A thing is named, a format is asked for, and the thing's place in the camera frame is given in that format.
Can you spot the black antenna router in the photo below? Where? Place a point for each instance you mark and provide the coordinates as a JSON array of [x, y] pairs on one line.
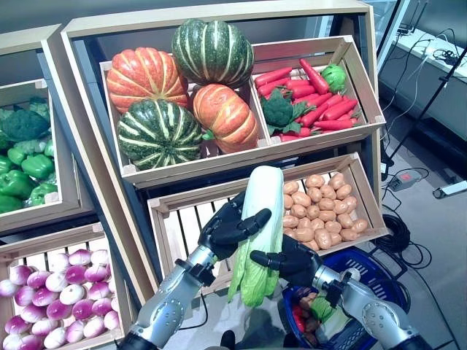
[[404, 29]]

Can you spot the red orange carrot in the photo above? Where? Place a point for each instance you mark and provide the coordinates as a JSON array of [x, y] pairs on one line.
[[286, 138], [333, 124], [273, 76], [341, 108], [314, 76], [313, 113]]

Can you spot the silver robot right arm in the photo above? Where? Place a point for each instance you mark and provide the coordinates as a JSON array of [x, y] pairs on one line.
[[379, 317]]

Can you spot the blue plastic shopping basket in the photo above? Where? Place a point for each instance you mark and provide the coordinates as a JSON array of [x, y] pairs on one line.
[[394, 280]]

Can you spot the white stand base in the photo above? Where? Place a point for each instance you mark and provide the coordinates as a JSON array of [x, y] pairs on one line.
[[450, 189]]

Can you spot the dark green broccoli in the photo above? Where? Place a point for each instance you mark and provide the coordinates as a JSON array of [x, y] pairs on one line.
[[277, 111], [23, 125]]

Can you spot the red bell pepper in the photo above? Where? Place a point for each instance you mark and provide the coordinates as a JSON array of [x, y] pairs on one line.
[[297, 313]]

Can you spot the light green round cabbage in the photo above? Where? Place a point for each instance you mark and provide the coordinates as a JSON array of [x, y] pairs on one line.
[[333, 77]]

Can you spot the purple white turnip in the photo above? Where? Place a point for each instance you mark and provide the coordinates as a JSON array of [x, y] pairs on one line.
[[21, 275], [99, 257], [72, 294], [76, 274], [80, 257], [99, 291], [56, 281], [58, 262], [96, 273], [38, 279]]

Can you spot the white counter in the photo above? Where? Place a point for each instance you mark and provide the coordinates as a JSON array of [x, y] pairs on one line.
[[416, 47]]

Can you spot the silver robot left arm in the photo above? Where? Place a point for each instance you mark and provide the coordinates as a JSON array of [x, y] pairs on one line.
[[164, 302]]

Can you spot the black tripod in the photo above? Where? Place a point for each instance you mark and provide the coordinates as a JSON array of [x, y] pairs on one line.
[[419, 117]]

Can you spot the green striped pumpkin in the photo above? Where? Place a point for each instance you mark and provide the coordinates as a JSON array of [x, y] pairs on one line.
[[158, 135], [213, 53]]

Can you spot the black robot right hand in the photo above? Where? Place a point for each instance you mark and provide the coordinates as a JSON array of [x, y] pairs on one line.
[[299, 262]]

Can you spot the grey power strip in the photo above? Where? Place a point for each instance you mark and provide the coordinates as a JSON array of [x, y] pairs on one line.
[[403, 179]]

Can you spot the green bell pepper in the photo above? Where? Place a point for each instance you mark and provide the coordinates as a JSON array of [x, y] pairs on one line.
[[38, 166], [43, 193], [16, 184]]

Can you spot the green white napa cabbage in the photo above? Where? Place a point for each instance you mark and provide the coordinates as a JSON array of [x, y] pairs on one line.
[[328, 324], [262, 197]]

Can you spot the tan potato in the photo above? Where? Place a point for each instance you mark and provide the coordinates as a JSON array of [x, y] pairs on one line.
[[323, 239], [290, 221], [315, 181], [349, 235], [308, 302], [287, 202], [336, 181], [301, 199], [335, 238], [304, 235], [291, 188], [343, 191], [359, 226]]

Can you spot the wooden display shelf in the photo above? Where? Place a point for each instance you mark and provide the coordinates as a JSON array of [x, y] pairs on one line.
[[127, 27], [25, 38]]

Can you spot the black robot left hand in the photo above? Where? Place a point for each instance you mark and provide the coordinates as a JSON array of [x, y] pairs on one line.
[[222, 233]]

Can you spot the light wooden crate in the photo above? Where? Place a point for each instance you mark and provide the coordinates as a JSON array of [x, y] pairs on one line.
[[182, 166], [365, 193], [361, 76], [22, 93], [47, 240], [189, 198]]

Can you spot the orange ribbed pumpkin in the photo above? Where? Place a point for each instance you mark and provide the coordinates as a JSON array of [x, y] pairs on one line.
[[146, 80], [226, 116]]

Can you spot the glass door cabinet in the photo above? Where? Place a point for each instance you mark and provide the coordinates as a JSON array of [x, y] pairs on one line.
[[386, 22]]

